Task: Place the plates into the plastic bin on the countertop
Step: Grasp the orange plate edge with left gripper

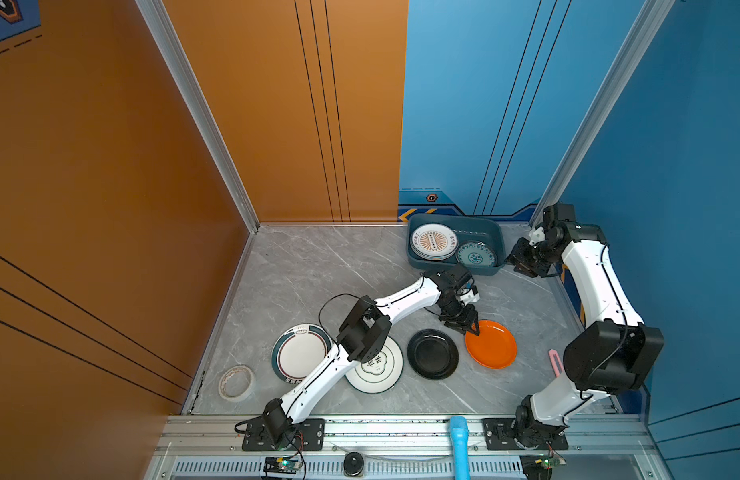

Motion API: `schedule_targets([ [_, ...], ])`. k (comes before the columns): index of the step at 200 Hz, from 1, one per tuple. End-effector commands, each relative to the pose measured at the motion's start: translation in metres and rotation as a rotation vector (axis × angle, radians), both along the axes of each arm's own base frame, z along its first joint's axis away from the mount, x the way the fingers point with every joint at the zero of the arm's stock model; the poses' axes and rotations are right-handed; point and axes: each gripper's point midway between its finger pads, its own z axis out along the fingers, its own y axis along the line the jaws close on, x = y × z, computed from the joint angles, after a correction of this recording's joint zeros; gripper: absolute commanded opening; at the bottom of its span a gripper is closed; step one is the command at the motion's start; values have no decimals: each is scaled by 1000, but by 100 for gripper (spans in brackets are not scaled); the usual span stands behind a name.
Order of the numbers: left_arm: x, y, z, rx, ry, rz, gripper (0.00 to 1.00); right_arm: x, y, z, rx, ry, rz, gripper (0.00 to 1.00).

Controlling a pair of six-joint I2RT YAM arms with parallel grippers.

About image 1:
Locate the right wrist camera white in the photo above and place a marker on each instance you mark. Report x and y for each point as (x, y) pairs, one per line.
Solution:
(537, 235)

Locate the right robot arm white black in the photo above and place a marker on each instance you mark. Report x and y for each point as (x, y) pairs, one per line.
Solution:
(616, 350)

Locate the large white flower plate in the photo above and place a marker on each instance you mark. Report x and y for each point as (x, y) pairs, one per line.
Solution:
(381, 373)

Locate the blue cylinder handle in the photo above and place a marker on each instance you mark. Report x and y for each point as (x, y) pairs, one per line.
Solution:
(459, 435)

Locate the left circuit board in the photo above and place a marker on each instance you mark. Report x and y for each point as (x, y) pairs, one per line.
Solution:
(282, 467)

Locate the sunburst plate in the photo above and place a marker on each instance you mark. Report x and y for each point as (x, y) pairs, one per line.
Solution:
(434, 242)

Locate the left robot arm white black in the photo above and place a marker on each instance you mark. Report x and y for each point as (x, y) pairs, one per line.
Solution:
(363, 333)

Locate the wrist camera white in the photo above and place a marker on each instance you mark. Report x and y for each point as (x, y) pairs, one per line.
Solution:
(537, 235)
(471, 295)

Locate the orange plate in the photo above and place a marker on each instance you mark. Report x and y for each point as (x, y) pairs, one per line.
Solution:
(494, 347)

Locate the black round knob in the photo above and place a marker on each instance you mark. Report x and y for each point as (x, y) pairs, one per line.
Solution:
(353, 464)

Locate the teal patterned plate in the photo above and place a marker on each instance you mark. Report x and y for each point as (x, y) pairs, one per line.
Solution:
(476, 254)

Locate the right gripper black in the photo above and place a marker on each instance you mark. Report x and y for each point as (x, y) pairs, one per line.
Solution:
(517, 259)

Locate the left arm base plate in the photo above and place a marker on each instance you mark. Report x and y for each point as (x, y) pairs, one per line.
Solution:
(307, 436)

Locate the aluminium front rail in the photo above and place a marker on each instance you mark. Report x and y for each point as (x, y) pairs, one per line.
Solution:
(408, 447)

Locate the white plate dark rim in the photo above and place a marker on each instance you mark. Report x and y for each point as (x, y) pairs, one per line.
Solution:
(298, 351)

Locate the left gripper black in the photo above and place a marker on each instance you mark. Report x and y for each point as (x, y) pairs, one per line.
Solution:
(466, 321)

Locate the black plate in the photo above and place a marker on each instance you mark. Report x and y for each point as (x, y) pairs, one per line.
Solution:
(433, 354)

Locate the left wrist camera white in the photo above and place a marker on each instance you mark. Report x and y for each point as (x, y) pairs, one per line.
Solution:
(471, 295)

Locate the tape roll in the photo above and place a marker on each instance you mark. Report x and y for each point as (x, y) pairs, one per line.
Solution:
(236, 383)

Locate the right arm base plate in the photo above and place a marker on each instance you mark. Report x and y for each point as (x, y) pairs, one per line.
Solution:
(499, 435)

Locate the right circuit board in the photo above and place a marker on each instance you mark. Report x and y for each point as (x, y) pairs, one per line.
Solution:
(551, 461)

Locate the pink flat tool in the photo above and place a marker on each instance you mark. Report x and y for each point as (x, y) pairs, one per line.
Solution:
(556, 362)

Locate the circuit board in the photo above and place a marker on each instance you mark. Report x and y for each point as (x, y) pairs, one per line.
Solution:
(551, 461)
(282, 467)

